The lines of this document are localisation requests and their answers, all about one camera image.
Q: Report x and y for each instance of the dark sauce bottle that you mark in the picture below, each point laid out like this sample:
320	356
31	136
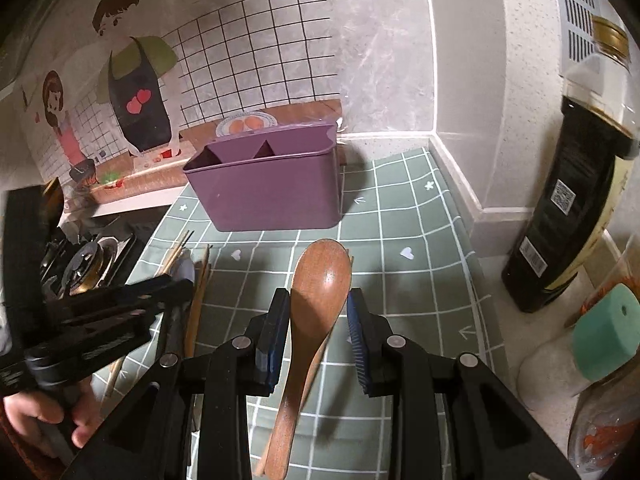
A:
560	210

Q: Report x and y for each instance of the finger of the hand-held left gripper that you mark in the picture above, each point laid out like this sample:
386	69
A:
140	292
90	347

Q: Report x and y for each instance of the cartoon wall poster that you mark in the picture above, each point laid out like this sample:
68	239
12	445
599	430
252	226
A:
140	85

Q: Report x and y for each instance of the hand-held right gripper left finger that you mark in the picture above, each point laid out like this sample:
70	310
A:
274	340

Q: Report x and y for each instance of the green checked table mat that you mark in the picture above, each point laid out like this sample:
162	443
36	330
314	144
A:
425	240

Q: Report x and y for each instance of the wooden spoon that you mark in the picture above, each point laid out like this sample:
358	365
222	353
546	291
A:
320	280

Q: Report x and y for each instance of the purple utensil holder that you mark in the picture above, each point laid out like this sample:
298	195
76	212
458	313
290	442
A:
270	195

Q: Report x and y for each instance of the gas stove burner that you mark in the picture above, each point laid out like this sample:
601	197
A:
85	262

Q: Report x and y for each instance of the person's left hand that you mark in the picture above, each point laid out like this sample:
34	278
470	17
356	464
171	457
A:
30	412

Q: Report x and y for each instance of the teal capped bottle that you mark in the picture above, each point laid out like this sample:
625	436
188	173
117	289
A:
605	332

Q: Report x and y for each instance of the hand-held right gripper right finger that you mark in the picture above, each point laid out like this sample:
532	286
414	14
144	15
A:
357	340

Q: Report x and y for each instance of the white vented appliance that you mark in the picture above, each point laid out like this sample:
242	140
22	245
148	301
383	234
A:
575	20

